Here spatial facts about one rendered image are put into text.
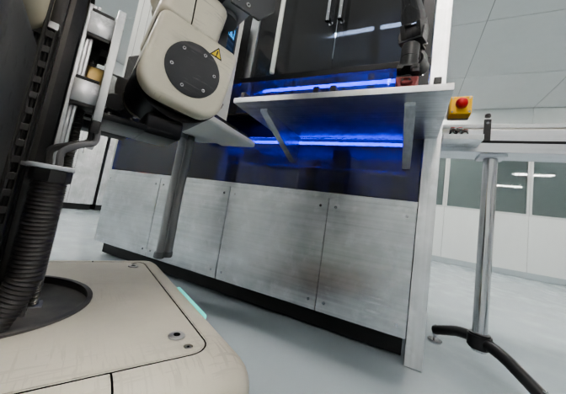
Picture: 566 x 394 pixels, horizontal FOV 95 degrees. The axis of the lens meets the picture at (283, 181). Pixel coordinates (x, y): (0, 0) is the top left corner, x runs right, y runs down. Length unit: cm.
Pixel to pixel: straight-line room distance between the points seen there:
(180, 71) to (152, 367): 45
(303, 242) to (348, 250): 20
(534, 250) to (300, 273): 516
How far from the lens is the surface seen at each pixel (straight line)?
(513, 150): 134
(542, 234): 609
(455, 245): 580
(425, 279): 115
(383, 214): 114
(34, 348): 48
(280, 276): 128
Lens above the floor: 49
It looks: 6 degrees up
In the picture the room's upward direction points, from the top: 9 degrees clockwise
